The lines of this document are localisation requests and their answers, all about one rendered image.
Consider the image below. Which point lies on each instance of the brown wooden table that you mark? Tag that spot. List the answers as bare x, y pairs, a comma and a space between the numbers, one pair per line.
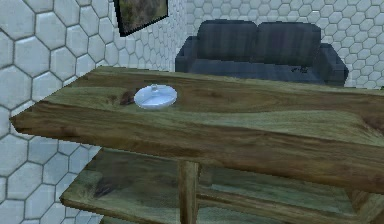
253, 133

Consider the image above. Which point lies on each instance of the black framed picture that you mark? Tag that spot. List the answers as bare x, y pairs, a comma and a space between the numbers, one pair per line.
140, 13

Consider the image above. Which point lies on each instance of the dark blue sofa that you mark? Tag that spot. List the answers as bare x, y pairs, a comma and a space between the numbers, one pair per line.
260, 53

